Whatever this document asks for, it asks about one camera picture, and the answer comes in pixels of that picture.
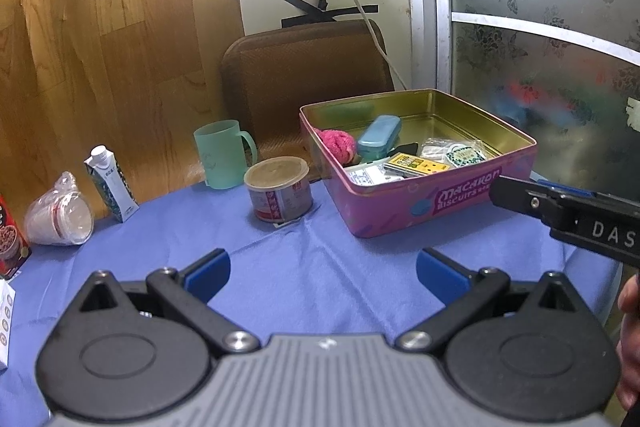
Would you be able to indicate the pink fluffy object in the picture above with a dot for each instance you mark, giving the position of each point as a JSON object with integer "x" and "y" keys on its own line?
{"x": 340, "y": 143}

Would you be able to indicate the white bagged cloth package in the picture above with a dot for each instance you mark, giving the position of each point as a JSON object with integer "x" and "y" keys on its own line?
{"x": 435, "y": 149}

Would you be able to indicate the small black object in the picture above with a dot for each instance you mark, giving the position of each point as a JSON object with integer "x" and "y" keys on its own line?
{"x": 409, "y": 149}

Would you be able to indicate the pink biscuit tin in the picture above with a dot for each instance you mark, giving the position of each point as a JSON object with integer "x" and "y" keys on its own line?
{"x": 370, "y": 211}

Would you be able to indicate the bagged plastic cups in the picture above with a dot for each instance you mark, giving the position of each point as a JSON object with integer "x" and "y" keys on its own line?
{"x": 62, "y": 216}

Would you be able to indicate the brown chair back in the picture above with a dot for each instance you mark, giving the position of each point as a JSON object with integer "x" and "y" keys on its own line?
{"x": 266, "y": 78}

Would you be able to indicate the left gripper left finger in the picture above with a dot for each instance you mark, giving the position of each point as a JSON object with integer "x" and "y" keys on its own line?
{"x": 184, "y": 296}

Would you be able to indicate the round paper-lidded can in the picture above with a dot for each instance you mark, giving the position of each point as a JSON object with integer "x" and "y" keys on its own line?
{"x": 279, "y": 188}

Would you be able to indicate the white box at edge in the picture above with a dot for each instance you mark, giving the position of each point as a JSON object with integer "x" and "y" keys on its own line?
{"x": 7, "y": 300}

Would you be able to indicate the frosted glass door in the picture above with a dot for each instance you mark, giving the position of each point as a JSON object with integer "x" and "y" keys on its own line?
{"x": 564, "y": 71}

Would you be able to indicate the white blue tissue packs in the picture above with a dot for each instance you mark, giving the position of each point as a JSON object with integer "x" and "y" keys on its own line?
{"x": 372, "y": 174}

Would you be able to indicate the green patterned tissue pack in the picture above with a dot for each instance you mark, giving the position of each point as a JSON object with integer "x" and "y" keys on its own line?
{"x": 461, "y": 155}

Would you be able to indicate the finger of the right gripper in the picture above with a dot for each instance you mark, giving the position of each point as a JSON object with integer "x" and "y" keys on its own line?
{"x": 537, "y": 199}
{"x": 562, "y": 186}

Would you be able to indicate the right hand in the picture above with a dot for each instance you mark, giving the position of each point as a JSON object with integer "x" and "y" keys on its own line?
{"x": 628, "y": 347}

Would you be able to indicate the red snack box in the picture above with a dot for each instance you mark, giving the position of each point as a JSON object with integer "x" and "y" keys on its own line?
{"x": 14, "y": 249}

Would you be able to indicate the white teal drink carton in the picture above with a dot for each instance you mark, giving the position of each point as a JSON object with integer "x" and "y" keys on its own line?
{"x": 107, "y": 177}

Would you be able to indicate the black tape cross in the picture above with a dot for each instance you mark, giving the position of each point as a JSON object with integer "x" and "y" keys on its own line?
{"x": 312, "y": 14}

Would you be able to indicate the mint green plastic mug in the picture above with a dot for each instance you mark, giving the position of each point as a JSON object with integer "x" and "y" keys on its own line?
{"x": 226, "y": 152}

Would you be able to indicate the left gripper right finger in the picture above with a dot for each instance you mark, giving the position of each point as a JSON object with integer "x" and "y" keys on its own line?
{"x": 468, "y": 296}

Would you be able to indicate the yellow card pack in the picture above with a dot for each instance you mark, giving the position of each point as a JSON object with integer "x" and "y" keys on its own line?
{"x": 409, "y": 165}

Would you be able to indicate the blue plastic case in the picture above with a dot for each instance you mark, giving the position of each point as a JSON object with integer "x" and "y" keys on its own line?
{"x": 379, "y": 138}

